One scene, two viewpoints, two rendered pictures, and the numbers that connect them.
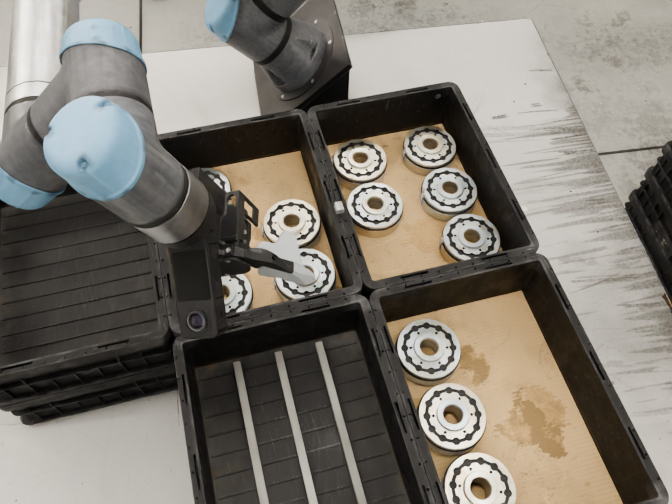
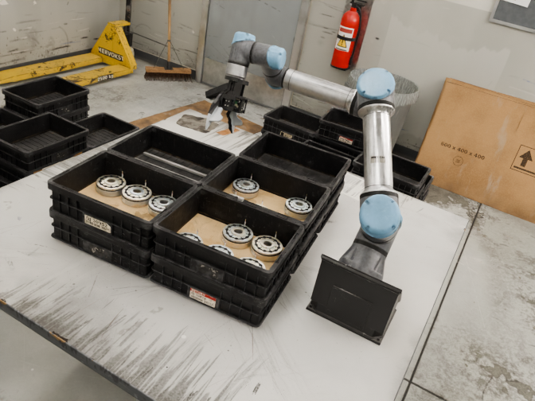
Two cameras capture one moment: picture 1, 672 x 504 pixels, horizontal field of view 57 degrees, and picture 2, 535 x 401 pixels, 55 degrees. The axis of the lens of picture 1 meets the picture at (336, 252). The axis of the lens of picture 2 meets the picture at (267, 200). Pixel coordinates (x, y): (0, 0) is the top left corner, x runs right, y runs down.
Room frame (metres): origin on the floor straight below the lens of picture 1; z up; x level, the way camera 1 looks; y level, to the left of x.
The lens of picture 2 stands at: (1.51, -1.19, 1.86)
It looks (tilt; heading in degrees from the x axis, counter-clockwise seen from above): 31 degrees down; 124
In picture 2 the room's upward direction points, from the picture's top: 11 degrees clockwise
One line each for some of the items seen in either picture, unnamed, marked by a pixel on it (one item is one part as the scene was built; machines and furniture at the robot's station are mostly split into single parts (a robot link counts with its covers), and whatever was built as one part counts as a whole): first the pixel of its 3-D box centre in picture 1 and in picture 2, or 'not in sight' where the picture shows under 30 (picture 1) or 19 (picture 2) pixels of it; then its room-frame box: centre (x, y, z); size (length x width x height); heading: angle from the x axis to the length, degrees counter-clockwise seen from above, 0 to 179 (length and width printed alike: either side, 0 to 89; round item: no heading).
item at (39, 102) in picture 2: not in sight; (48, 123); (-1.25, 0.36, 0.37); 0.40 x 0.30 x 0.45; 101
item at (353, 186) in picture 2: not in sight; (339, 180); (0.53, 0.83, 0.70); 0.33 x 0.23 x 0.01; 11
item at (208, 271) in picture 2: (411, 195); (228, 241); (0.68, -0.13, 0.87); 0.40 x 0.30 x 0.11; 17
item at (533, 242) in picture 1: (415, 177); (231, 228); (0.68, -0.13, 0.92); 0.40 x 0.30 x 0.02; 17
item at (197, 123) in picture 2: not in sight; (197, 122); (-0.29, 0.66, 0.71); 0.22 x 0.19 x 0.01; 11
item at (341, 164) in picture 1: (360, 160); (267, 245); (0.77, -0.04, 0.86); 0.10 x 0.10 x 0.01
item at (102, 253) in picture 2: not in sight; (123, 224); (0.30, -0.25, 0.76); 0.40 x 0.30 x 0.12; 17
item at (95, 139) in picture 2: not in sight; (97, 154); (-0.86, 0.44, 0.31); 0.40 x 0.30 x 0.34; 101
